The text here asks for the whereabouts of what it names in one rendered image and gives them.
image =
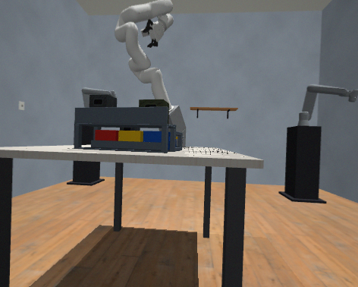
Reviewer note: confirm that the yellow bin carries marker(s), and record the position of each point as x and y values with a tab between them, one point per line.
130	136

